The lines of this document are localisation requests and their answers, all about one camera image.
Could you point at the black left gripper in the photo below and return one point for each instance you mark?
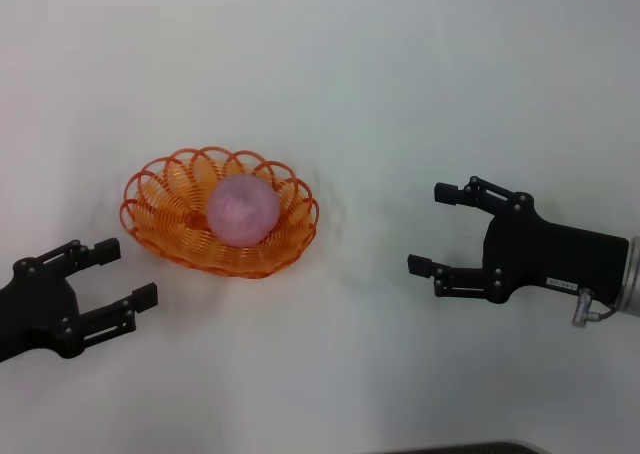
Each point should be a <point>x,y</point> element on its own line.
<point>35,309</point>

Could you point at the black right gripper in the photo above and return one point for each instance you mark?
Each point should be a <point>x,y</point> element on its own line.
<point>550,256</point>

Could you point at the orange plastic woven basket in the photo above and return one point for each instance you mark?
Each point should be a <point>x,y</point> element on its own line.
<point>165,214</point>

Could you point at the pink peach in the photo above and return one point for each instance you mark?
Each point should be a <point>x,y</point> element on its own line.
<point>243,210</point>

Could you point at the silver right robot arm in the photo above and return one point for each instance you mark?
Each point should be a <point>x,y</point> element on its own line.
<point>631,279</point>

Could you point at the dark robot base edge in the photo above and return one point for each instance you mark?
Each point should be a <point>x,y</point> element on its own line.
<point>480,448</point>

